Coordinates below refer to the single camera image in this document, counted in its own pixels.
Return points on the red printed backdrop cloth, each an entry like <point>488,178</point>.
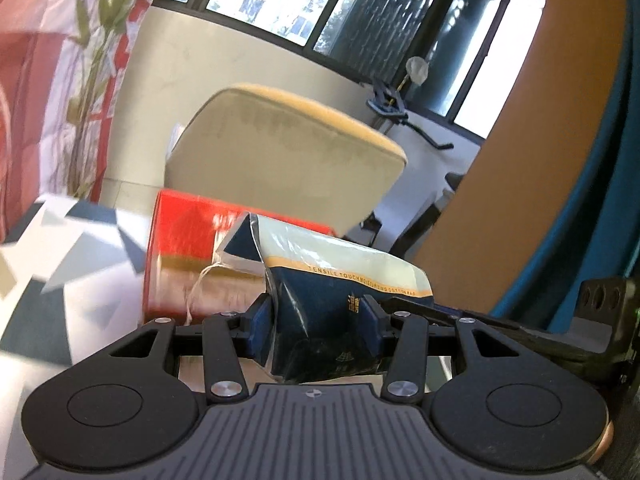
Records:
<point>40,85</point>

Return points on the red cardboard box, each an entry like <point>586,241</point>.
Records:
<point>185,230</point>

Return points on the brown wooden panel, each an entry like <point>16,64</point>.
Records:
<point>525,135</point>

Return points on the beige upholstered chair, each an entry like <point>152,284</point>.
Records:
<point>280,160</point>

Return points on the white plastic cover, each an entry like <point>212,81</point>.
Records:
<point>418,68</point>

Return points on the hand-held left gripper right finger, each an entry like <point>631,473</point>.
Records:
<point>373,331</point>

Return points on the teal curtain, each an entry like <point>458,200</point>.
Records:
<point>575,210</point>

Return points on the black exercise bike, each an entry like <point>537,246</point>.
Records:
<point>400,115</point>

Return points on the blue cotton pad packet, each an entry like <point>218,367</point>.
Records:
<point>320,310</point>

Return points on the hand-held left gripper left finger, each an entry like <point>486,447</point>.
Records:
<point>261,331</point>

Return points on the geometric patterned tablecloth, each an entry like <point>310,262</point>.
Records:
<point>60,300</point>

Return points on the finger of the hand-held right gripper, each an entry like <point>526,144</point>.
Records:
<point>505,329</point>

